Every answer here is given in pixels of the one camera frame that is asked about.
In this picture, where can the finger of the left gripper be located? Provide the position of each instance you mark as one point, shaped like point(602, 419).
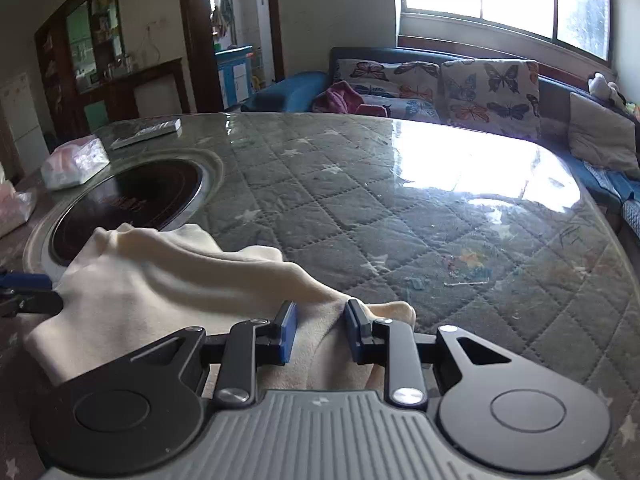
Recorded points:
point(28, 293)

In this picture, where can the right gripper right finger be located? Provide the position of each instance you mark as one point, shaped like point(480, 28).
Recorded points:
point(389, 344)

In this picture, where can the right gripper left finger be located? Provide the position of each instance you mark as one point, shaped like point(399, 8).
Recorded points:
point(249, 345)

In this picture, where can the cream sweatshirt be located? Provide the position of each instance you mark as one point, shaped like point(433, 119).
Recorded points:
point(130, 286)

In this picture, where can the pink plastic bag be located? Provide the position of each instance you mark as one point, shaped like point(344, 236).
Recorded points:
point(15, 207)

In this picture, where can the white tissue pack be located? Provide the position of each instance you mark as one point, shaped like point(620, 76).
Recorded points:
point(74, 163)

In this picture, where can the black round induction cooktop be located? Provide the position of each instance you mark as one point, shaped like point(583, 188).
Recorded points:
point(161, 190)

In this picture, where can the white refrigerator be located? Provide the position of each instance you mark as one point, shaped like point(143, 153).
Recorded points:
point(18, 108)

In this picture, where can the dark wooden cabinet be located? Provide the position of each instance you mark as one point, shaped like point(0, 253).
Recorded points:
point(105, 60)

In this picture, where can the magenta cloth on sofa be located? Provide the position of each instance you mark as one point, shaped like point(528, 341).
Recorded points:
point(341, 98)

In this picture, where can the left butterfly pillow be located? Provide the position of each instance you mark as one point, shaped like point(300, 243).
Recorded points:
point(407, 90)

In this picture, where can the butterfly pillow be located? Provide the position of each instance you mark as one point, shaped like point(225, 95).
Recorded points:
point(407, 90)
point(494, 95)

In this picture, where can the right butterfly pillow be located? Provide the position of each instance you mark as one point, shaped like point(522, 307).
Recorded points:
point(494, 95)

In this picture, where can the blue corner sofa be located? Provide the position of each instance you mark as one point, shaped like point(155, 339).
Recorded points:
point(615, 193)

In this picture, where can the blue white small cabinet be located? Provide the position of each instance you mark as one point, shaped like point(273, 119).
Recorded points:
point(234, 75)

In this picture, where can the beige plain cushion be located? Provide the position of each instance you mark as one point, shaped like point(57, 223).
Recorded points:
point(601, 137)

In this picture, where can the black white plush toy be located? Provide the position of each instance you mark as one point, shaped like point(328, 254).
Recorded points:
point(606, 91)

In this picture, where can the dark wooden door frame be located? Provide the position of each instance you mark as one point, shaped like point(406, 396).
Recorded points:
point(203, 69)

